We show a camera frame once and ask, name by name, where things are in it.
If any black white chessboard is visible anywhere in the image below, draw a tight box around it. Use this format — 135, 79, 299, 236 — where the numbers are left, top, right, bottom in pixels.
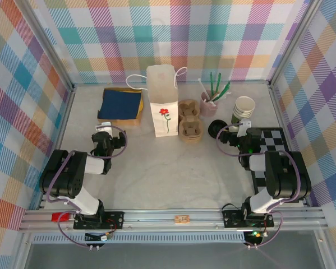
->
246, 127, 303, 203

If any cardboard napkin box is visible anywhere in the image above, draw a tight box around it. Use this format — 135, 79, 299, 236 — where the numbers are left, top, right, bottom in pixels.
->
96, 87, 144, 127

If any white stirrer stick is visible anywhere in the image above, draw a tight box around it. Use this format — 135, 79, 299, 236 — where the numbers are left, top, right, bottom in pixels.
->
198, 78, 211, 99

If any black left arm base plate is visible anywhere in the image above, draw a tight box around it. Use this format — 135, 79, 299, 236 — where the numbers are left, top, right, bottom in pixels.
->
73, 210, 125, 230

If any stack of pulp cup carriers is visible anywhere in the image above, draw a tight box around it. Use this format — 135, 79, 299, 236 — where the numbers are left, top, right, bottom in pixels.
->
178, 99, 205, 144

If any small connector board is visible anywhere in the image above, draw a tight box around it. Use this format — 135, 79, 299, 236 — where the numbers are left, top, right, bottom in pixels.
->
85, 231, 114, 242
245, 230, 269, 239

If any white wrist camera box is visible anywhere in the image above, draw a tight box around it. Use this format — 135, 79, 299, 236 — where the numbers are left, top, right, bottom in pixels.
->
101, 122, 114, 136
237, 120, 252, 138

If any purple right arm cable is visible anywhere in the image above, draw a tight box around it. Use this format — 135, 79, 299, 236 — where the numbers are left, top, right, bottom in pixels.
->
216, 122, 301, 249

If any yellow paper napkin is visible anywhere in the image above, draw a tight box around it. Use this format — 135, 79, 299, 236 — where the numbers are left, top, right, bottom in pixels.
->
137, 89, 144, 116

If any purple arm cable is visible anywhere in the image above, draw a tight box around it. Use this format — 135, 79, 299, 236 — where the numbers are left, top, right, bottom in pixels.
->
45, 124, 128, 249
216, 122, 301, 249

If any blue paper napkin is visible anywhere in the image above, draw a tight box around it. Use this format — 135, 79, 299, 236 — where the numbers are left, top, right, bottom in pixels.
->
98, 89, 142, 120

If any green-tipped wrapped straw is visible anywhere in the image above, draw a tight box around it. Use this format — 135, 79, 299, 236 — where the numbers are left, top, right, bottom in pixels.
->
217, 82, 231, 100

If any aluminium frame post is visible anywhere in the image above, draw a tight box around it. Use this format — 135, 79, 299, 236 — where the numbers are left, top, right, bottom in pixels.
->
268, 0, 324, 89
23, 0, 76, 92

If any slotted grey cable duct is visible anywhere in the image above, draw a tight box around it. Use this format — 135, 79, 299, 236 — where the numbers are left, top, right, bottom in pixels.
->
33, 234, 246, 244

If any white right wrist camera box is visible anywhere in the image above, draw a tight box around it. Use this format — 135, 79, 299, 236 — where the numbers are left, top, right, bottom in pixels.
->
237, 120, 252, 138

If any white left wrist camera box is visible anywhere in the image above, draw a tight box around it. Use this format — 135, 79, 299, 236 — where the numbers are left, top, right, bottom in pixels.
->
101, 122, 114, 136

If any stack of green paper cups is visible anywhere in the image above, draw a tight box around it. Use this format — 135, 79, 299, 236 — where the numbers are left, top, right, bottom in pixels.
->
231, 96, 256, 132

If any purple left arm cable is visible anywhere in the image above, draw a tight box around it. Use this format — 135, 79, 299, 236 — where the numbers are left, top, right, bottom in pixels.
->
45, 124, 128, 249

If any stack of black cup lids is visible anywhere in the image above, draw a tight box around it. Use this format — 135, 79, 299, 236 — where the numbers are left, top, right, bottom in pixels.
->
208, 119, 228, 140

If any pink straw holder cup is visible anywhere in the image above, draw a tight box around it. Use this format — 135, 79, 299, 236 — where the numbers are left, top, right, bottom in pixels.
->
200, 91, 219, 117

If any white flower paper bag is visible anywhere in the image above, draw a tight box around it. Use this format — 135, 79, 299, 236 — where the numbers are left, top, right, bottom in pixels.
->
125, 64, 188, 138

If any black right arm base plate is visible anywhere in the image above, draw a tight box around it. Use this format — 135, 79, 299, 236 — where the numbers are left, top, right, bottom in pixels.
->
222, 208, 275, 228

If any red plastic block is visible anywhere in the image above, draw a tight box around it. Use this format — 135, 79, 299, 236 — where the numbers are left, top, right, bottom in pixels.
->
51, 212, 70, 222

